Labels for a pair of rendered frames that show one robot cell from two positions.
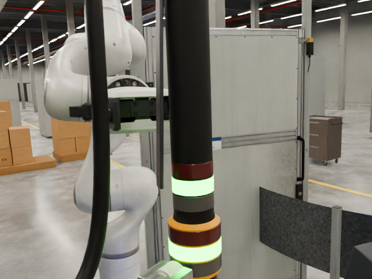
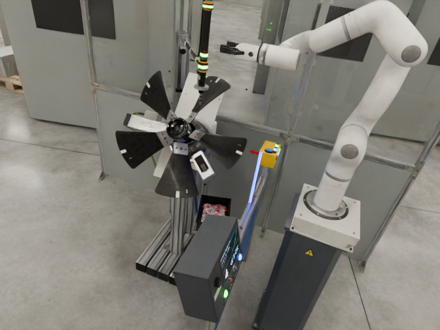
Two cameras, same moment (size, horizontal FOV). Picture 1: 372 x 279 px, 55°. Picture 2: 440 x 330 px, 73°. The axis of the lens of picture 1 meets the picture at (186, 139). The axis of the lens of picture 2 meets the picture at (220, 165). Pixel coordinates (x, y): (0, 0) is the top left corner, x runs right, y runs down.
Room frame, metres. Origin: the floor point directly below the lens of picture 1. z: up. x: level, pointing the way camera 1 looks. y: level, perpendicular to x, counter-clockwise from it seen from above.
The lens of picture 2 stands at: (1.19, -1.05, 1.93)
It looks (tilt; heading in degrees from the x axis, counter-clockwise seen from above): 33 degrees down; 125
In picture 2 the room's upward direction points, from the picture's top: 8 degrees clockwise
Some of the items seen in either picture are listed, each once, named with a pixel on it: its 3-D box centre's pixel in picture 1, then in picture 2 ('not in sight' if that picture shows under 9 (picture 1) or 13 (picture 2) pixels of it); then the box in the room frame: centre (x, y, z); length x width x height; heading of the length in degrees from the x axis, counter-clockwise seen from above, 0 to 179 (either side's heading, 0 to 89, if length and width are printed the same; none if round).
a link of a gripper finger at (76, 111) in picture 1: (102, 109); not in sight; (0.42, 0.10, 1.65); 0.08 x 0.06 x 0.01; 118
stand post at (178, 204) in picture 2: not in sight; (178, 216); (0.11, 0.05, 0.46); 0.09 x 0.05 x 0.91; 20
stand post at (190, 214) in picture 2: not in sight; (192, 184); (0.04, 0.27, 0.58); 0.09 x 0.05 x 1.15; 20
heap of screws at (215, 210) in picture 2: not in sight; (213, 217); (0.52, -0.10, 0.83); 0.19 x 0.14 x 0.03; 126
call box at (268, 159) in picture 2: not in sight; (268, 154); (0.52, 0.39, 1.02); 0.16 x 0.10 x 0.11; 110
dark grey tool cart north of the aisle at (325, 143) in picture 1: (321, 139); not in sight; (6.84, -2.65, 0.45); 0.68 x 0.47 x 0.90; 36
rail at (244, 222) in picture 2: not in sight; (245, 219); (0.65, 0.02, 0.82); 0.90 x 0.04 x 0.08; 110
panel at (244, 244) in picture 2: not in sight; (236, 264); (0.65, 0.02, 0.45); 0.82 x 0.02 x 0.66; 110
